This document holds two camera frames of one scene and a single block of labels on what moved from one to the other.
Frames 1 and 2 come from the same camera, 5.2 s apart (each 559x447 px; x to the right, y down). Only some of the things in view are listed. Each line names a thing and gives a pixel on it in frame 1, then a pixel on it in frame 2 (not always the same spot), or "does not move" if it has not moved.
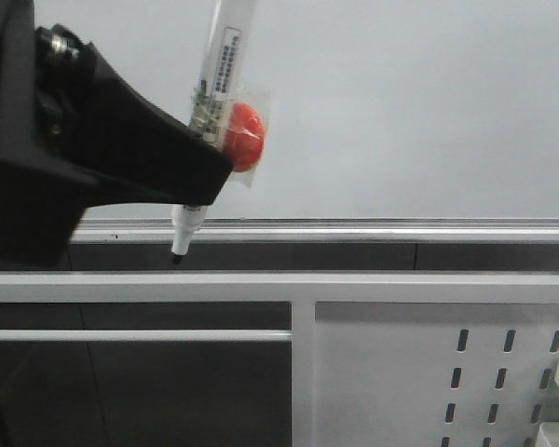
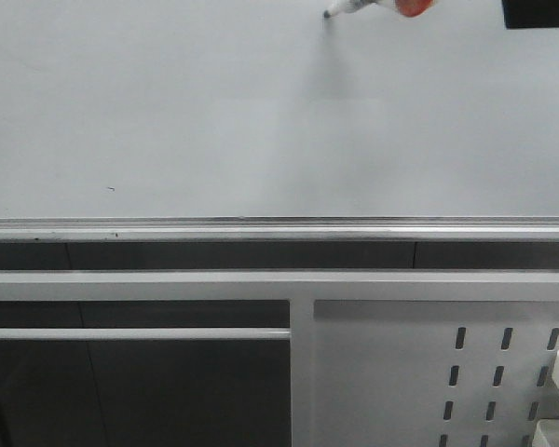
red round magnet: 244,135 -> 413,7
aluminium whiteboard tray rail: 160,231 does not move
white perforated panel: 440,373 does not move
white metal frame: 303,290 does not move
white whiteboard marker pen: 227,27 -> 343,6
